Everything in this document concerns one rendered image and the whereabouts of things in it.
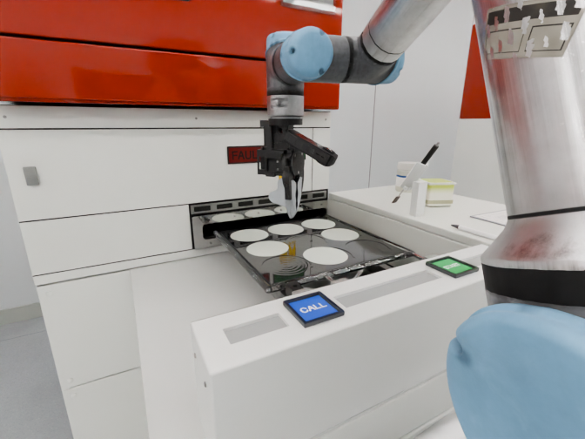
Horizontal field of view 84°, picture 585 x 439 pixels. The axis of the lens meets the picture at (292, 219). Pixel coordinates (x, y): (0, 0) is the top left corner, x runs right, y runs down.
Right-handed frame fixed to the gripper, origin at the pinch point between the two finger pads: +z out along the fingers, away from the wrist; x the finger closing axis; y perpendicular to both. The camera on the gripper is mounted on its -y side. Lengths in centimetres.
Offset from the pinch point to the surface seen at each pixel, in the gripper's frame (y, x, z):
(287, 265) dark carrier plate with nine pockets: -1.4, 7.4, 9.3
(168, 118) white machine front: 34.0, -1.1, -20.3
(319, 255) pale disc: -6.0, 0.3, 9.2
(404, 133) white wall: -4, -278, -10
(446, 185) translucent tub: -31.5, -30.5, -3.0
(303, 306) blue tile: -13.6, 31.0, 2.7
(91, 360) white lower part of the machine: 50, 19, 41
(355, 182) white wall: 33, -235, 34
